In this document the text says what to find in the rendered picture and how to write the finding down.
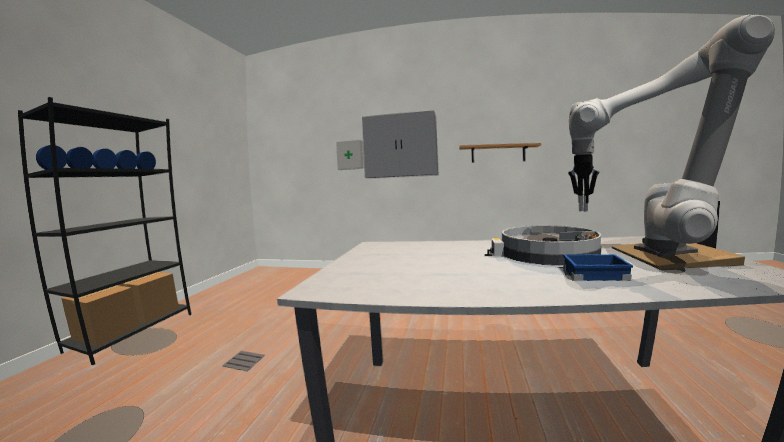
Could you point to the blue crate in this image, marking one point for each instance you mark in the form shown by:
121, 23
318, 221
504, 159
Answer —
588, 268

